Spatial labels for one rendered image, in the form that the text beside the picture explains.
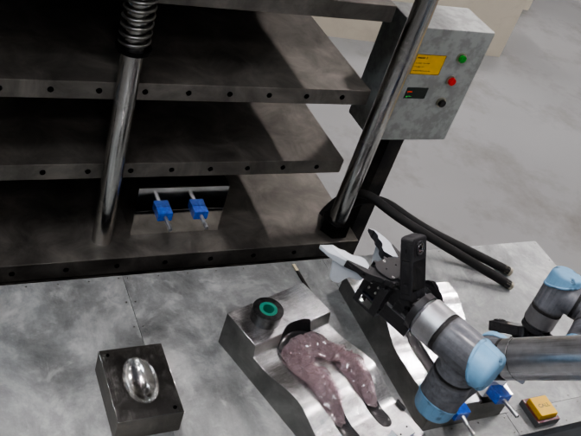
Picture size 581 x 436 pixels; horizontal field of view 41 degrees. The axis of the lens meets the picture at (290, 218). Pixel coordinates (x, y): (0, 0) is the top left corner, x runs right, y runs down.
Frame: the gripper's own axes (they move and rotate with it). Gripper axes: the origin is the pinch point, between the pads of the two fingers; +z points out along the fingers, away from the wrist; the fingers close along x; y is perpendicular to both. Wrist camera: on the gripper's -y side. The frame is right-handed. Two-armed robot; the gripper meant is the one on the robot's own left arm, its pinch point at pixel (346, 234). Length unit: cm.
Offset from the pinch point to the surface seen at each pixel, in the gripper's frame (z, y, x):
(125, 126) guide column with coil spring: 73, 25, 10
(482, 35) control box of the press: 43, -15, 110
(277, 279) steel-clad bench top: 37, 59, 50
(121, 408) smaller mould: 21, 61, -16
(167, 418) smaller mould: 14, 62, -9
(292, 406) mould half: 0, 57, 17
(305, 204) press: 60, 56, 85
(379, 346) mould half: 2, 55, 55
